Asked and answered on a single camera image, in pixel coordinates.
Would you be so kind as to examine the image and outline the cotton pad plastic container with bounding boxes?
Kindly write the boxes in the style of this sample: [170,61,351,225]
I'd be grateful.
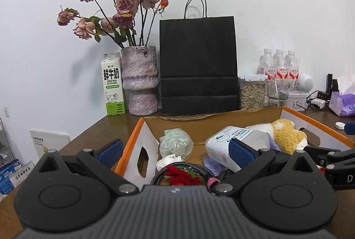
[205,126,270,172]

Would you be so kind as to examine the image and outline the purple knitted cloth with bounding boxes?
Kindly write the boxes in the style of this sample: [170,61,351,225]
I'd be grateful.
[203,134,280,176]

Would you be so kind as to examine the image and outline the yellow white plush toy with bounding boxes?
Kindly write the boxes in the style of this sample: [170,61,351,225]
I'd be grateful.
[245,118,309,155]

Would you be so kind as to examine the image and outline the braided grey cable coil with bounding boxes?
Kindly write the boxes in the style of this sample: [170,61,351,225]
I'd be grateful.
[150,162,220,187]

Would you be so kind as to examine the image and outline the red green bow clip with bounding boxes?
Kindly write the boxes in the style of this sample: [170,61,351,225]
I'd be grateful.
[164,166,205,186]

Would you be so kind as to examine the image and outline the white tissue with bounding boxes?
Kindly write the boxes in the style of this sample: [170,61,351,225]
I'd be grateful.
[156,154,182,171]

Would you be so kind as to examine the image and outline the iridescent ball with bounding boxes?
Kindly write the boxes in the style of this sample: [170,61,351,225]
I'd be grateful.
[159,128,194,162]

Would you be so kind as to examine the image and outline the small white lid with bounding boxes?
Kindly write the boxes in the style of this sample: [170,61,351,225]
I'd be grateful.
[335,122,345,130]

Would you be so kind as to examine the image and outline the purple tissue pack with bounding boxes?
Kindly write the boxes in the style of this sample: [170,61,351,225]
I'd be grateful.
[329,74,355,117]

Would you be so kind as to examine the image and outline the red cardboard box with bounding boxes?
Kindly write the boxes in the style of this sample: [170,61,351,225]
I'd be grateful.
[115,107,354,188]

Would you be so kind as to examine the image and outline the white box on floor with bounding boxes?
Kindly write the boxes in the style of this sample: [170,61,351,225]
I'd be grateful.
[30,130,70,158]

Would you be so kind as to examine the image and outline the white round speaker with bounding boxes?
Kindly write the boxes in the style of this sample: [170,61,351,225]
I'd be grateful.
[297,74,314,92]

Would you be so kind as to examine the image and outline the white tin box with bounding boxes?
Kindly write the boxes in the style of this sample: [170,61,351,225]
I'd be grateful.
[286,91,309,112]

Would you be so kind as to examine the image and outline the clear seed container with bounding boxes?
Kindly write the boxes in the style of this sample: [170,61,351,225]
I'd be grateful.
[238,74,266,110]

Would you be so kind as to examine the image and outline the glass cup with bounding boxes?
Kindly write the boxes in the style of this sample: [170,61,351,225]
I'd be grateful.
[266,79,290,107]

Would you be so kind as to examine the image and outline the water bottle right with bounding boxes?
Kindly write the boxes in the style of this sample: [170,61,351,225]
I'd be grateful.
[286,50,299,91]

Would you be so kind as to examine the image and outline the water bottle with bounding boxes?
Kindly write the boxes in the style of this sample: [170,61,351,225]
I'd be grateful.
[286,50,299,91]
[257,48,276,80]
[273,49,288,79]

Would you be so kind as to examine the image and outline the water bottle middle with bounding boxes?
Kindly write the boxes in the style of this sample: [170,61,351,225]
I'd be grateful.
[273,49,288,79]

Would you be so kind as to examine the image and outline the water bottle left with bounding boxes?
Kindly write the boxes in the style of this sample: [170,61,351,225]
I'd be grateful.
[257,48,276,80]

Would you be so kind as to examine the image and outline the milk carton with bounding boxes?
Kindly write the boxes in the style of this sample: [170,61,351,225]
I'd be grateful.
[101,52,126,116]

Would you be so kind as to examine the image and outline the purple ceramic vase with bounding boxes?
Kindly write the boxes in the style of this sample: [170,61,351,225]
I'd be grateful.
[121,46,160,116]

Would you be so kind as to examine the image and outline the black paper bag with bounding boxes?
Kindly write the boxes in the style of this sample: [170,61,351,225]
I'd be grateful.
[160,0,239,116]

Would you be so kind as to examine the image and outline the dried pink roses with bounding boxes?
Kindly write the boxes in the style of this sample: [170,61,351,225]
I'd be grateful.
[57,0,169,48]

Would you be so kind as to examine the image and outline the white charger with cables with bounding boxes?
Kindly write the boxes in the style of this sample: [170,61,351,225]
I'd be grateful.
[306,91,331,110]

